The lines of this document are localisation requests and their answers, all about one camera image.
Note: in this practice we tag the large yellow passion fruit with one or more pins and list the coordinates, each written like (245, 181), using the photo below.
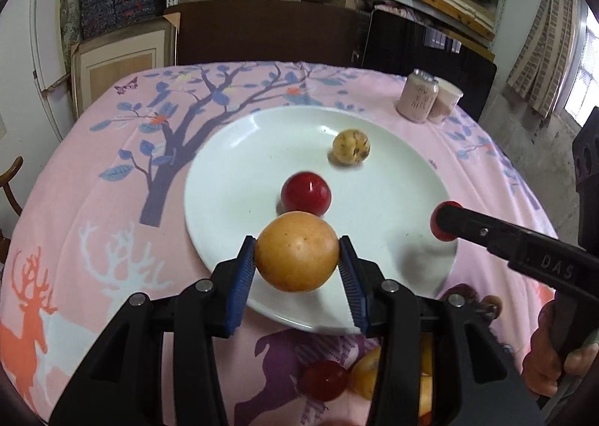
(297, 252)

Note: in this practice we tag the cardboard framed box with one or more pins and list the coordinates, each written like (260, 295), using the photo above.
(99, 63)

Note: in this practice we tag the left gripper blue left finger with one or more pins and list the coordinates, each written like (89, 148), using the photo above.
(239, 284)

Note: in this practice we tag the pale yellow round fruit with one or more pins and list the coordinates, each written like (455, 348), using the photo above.
(364, 373)

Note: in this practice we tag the white oval plate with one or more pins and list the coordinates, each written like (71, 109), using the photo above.
(383, 205)

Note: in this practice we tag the paper cup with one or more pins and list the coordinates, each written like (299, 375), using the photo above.
(447, 98)

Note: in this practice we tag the speckled yellow fruit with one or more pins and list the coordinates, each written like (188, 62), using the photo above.
(351, 147)

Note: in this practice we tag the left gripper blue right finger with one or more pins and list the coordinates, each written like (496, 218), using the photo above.
(354, 284)

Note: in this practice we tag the black board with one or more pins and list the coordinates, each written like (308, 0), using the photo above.
(396, 45)

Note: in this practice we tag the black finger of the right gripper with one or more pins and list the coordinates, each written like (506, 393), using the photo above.
(558, 265)

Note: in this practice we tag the small red tomato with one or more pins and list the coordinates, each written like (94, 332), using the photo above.
(324, 381)

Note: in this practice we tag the right hand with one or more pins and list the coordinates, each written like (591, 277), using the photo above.
(542, 366)

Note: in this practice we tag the red plum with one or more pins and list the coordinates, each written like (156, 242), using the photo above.
(306, 192)
(444, 222)

